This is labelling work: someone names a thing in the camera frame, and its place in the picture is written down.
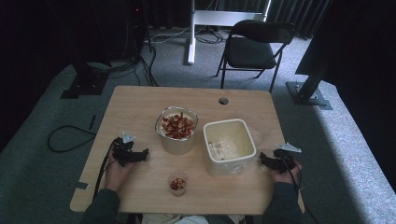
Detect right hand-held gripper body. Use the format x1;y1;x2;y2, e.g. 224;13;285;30
273;142;303;175

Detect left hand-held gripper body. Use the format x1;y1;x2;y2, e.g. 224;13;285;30
111;132;138;168

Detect person's right hand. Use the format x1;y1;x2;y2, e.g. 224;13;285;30
270;161;303;185

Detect person's left hand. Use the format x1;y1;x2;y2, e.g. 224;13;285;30
105;158;135;192

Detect clear plastic bin bag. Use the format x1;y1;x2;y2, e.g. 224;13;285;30
204;119;264;175

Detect clear square food container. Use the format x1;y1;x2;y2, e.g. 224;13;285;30
154;105;199;156

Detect cream square bin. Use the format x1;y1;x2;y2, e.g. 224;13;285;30
202;118;258;177

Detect pile of red dried slices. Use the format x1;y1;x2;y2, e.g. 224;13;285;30
161;112;196;140

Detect red dried slices in cup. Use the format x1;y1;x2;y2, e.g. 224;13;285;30
169;177;188;191

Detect small clear plastic cup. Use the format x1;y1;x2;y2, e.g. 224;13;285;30
167;171;190;198

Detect grey floor tape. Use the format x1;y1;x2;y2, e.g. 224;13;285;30
68;180;90;190

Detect black metal stand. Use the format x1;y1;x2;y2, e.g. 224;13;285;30
285;55;333;111
60;0;110;100

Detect black folding chair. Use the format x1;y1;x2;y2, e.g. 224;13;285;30
215;19;296;93

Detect right hand-held gripper cable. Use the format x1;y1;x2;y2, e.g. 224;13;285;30
280;157;319;224

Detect hand-held gripper cable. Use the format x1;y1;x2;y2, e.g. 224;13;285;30
92;140;117;201
280;157;319;224

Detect left hand-held gripper cable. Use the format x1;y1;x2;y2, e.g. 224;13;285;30
92;140;117;201

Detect black looped floor cable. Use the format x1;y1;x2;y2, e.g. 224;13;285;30
47;124;98;154

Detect bundle of black floor cables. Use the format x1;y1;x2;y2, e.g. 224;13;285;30
87;29;161;88

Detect white floor cables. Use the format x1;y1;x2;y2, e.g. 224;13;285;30
145;25;191;45

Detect white desk frame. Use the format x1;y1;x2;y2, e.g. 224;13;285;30
186;0;273;65

